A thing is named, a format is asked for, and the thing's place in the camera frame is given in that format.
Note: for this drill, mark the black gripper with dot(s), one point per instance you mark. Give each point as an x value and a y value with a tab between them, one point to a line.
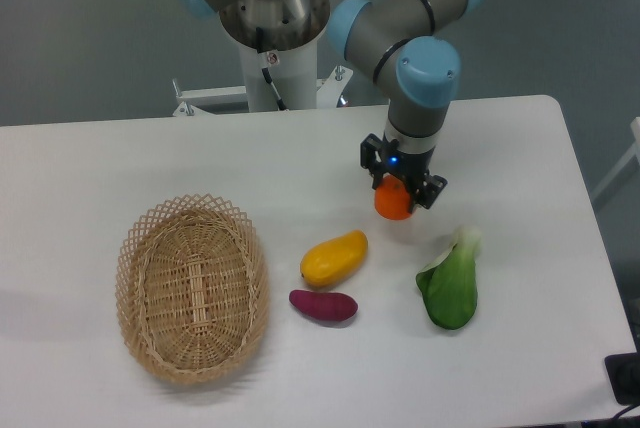
381	157

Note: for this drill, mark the orange fruit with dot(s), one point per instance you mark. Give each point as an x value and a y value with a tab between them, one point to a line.
391	199

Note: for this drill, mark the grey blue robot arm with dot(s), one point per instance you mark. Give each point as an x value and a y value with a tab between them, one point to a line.
393	43

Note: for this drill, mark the yellow mango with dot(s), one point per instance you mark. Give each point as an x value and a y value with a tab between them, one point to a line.
334	260

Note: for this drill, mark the green bok choy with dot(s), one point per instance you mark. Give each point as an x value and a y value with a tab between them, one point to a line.
448	284

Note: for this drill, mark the purple sweet potato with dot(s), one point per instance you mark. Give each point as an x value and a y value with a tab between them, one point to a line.
324	306

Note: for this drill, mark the woven wicker basket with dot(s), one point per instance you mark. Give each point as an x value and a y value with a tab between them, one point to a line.
192	289

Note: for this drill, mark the black device at table edge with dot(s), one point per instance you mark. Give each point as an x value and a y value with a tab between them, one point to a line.
623	374

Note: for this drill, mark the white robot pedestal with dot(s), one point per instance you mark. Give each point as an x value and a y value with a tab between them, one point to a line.
273	80

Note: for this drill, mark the white frame at right edge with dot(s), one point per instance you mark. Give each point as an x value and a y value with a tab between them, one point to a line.
620	173

